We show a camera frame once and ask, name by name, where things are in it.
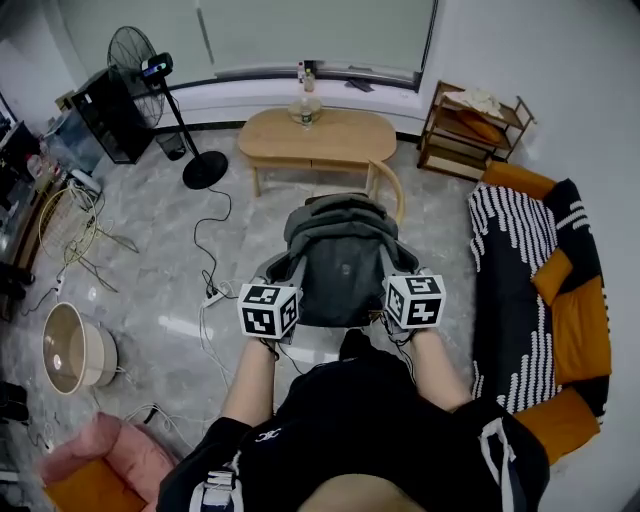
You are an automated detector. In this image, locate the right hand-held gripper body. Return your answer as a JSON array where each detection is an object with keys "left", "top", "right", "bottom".
[{"left": 381, "top": 265, "right": 447, "bottom": 346}]

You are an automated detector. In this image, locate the black white striped blanket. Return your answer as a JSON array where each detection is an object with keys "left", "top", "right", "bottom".
[{"left": 466, "top": 178, "right": 615, "bottom": 425}]

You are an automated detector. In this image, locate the dark grey backpack bag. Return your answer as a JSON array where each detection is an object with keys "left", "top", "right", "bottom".
[{"left": 266, "top": 192, "right": 421, "bottom": 330}]

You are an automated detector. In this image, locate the orange sofa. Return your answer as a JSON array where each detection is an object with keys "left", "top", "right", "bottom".
[{"left": 469, "top": 160, "right": 615, "bottom": 469}]

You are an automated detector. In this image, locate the orange cushion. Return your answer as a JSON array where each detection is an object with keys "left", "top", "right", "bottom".
[{"left": 456, "top": 110, "right": 505, "bottom": 146}]

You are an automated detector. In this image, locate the orange pillow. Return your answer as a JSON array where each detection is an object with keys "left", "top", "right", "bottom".
[{"left": 530, "top": 246, "right": 575, "bottom": 307}]

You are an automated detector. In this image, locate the cream crumpled cloth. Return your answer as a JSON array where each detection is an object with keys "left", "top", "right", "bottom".
[{"left": 448, "top": 87, "right": 503, "bottom": 120}]

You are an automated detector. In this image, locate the person's left forearm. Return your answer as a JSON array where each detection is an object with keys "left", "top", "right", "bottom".
[{"left": 219, "top": 337, "right": 279, "bottom": 427}]

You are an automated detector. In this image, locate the beige bucket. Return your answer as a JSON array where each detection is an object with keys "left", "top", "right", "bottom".
[{"left": 41, "top": 301, "right": 121, "bottom": 397}]

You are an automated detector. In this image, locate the white cable bundle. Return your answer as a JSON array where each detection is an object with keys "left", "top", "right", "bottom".
[{"left": 123, "top": 401, "right": 214, "bottom": 447}]

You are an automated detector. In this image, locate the window with white blind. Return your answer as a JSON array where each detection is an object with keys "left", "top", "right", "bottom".
[{"left": 193, "top": 0, "right": 440, "bottom": 92}]

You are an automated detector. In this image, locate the wooden shelf rack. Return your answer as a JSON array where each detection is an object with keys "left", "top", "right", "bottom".
[{"left": 416, "top": 79, "right": 538, "bottom": 183}]

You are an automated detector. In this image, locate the black standing fan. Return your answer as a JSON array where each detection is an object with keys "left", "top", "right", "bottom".
[{"left": 106, "top": 25, "right": 230, "bottom": 191}]

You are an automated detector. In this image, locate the black mesh waste bin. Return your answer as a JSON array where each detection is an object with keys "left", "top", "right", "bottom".
[{"left": 154, "top": 130, "right": 188, "bottom": 162}]

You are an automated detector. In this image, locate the person's black shoe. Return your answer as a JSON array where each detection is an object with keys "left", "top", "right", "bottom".
[{"left": 338, "top": 328, "right": 375, "bottom": 362}]

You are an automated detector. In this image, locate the glass bowl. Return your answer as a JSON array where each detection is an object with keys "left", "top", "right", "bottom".
[{"left": 286, "top": 97, "right": 324, "bottom": 124}]

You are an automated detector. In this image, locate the wooden chair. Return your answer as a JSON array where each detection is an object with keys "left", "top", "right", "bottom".
[{"left": 304, "top": 158, "right": 407, "bottom": 227}]

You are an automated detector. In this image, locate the person's right forearm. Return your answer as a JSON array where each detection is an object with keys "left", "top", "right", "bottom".
[{"left": 407, "top": 327, "right": 474, "bottom": 414}]

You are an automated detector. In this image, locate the pink pouf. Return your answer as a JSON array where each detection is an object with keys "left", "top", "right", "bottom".
[{"left": 37, "top": 410, "right": 182, "bottom": 507}]

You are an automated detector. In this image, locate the person's black shirt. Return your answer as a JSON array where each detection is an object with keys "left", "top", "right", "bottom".
[{"left": 157, "top": 349, "right": 552, "bottom": 512}]

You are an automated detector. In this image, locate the black cable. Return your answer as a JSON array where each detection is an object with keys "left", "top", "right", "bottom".
[{"left": 191, "top": 186, "right": 235, "bottom": 300}]

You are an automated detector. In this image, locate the white power strip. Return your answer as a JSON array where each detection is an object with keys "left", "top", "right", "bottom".
[{"left": 201, "top": 286, "right": 240, "bottom": 308}]

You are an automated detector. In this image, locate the black cabinet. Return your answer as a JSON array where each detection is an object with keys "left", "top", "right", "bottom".
[{"left": 69, "top": 66, "right": 157, "bottom": 166}]

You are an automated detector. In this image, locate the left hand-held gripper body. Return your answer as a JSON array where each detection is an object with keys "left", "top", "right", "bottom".
[{"left": 238, "top": 259, "right": 304, "bottom": 347}]

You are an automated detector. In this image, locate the clear plastic box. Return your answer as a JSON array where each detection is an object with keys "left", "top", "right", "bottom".
[{"left": 43, "top": 106, "right": 105, "bottom": 174}]

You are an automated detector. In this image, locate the wire frame basket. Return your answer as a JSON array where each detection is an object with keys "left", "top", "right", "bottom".
[{"left": 38, "top": 185, "right": 141, "bottom": 295}]

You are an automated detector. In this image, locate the oval wooden coffee table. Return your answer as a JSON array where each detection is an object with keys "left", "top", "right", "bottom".
[{"left": 236, "top": 106, "right": 399, "bottom": 199}]

